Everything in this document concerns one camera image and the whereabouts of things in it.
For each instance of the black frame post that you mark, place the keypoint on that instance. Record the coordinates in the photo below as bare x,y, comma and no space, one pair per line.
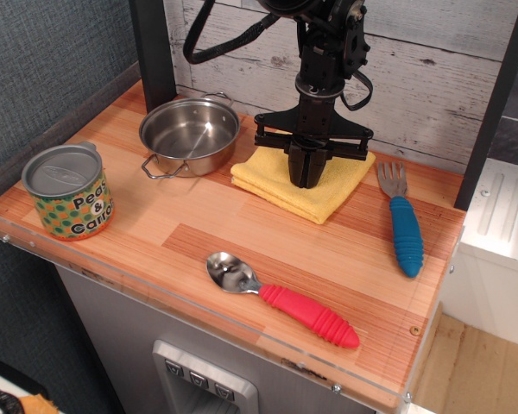
498,99
153,51

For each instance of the left black frame post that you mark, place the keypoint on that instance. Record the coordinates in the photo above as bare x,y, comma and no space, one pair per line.
153,51

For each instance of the red handled spoon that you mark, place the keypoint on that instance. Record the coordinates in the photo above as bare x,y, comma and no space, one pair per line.
233,275

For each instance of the small steel pot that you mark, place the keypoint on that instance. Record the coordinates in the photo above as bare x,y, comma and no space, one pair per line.
190,137

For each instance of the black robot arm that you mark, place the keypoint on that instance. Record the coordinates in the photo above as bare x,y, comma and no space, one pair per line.
332,49

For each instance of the right black frame post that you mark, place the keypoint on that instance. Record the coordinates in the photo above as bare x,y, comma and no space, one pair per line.
498,99

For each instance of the peas and carrots can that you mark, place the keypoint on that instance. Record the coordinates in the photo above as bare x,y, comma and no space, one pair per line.
70,191

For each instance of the grey dispenser panel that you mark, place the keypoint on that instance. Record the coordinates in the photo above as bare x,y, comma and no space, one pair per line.
194,385

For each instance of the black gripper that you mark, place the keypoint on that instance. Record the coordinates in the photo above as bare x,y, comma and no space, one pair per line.
312,125

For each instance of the blue handled fork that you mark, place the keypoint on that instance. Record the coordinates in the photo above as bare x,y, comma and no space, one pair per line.
407,238

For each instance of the white toy sink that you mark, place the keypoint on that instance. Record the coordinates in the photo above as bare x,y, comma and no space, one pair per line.
481,285

